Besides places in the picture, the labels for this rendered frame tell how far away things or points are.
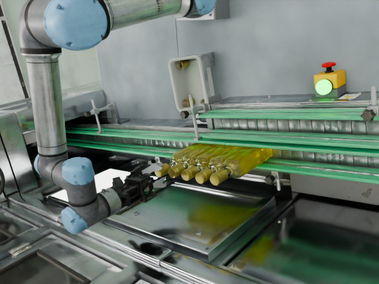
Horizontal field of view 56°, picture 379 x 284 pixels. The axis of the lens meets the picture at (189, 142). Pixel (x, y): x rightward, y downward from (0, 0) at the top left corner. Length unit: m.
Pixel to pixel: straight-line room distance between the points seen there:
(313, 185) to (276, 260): 0.35
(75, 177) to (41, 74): 0.27
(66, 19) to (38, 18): 0.08
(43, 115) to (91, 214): 0.28
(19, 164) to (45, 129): 0.86
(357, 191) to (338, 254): 0.26
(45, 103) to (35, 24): 0.21
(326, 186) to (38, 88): 0.87
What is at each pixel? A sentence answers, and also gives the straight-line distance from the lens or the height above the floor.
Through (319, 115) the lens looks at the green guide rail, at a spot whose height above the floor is 0.96.
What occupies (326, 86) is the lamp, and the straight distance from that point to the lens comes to 1.11.
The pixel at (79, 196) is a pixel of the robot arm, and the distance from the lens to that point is 0.95.
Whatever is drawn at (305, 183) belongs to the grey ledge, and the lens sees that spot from 1.21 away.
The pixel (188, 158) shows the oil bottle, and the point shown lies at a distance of 1.18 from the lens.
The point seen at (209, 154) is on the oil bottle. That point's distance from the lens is 1.17.
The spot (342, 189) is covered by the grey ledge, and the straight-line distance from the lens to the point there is 1.17.
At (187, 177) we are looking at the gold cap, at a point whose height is 1.16.
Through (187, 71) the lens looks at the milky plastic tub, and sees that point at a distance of 1.51.
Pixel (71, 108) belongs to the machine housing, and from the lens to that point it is 1.94.
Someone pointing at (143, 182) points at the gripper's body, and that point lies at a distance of 1.05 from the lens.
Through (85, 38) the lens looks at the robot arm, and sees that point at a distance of 0.82.
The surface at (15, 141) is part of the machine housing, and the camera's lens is 1.83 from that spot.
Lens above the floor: 1.86
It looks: 43 degrees down
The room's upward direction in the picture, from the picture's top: 116 degrees counter-clockwise
